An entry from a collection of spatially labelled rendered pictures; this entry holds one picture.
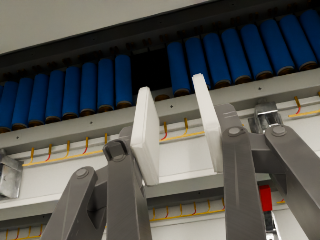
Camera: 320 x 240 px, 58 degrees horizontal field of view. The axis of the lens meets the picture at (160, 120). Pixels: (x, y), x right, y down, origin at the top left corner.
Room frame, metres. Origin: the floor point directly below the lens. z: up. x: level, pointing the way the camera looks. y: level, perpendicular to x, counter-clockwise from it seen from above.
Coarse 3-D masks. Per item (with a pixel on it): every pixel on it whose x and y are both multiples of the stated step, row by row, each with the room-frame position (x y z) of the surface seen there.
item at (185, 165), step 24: (120, 24) 0.34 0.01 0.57; (24, 48) 0.36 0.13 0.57; (144, 48) 0.32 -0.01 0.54; (48, 72) 0.34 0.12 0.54; (240, 120) 0.19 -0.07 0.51; (288, 120) 0.17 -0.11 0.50; (312, 120) 0.16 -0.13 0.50; (168, 144) 0.19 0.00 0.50; (192, 144) 0.18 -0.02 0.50; (312, 144) 0.14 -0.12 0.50; (24, 168) 0.23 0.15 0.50; (48, 168) 0.22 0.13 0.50; (72, 168) 0.21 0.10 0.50; (96, 168) 0.20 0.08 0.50; (168, 168) 0.17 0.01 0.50; (192, 168) 0.16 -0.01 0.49; (24, 192) 0.20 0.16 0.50; (48, 192) 0.19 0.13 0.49; (168, 192) 0.17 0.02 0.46; (0, 216) 0.21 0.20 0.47; (24, 216) 0.21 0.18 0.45
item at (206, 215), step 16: (192, 192) 0.23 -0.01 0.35; (208, 192) 0.22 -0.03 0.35; (272, 192) 0.21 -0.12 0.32; (160, 208) 0.24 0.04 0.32; (176, 208) 0.23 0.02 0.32; (192, 208) 0.22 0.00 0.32; (208, 208) 0.22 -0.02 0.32; (224, 208) 0.20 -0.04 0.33; (272, 208) 0.18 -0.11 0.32; (288, 208) 0.18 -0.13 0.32; (0, 224) 0.29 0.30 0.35; (16, 224) 0.28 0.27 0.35; (32, 224) 0.28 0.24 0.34; (160, 224) 0.22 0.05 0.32; (176, 224) 0.21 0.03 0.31; (192, 224) 0.20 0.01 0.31; (208, 224) 0.20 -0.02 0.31; (224, 224) 0.19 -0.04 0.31; (272, 224) 0.16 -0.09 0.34; (288, 224) 0.16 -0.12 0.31
